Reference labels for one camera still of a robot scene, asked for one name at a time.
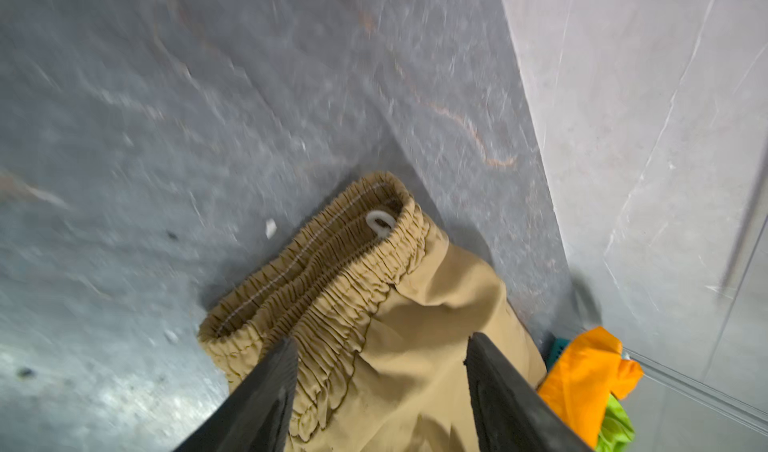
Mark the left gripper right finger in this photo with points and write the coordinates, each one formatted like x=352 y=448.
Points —
x=508 y=413

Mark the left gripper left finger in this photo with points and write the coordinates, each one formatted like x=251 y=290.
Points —
x=256 y=416

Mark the teal plastic basket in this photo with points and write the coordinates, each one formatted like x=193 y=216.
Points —
x=556 y=350

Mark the khaki tan shorts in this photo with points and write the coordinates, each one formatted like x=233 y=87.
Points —
x=381 y=306

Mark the orange shorts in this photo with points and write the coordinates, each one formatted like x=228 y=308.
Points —
x=577 y=388

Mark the lime green shorts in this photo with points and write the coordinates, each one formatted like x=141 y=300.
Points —
x=616 y=432

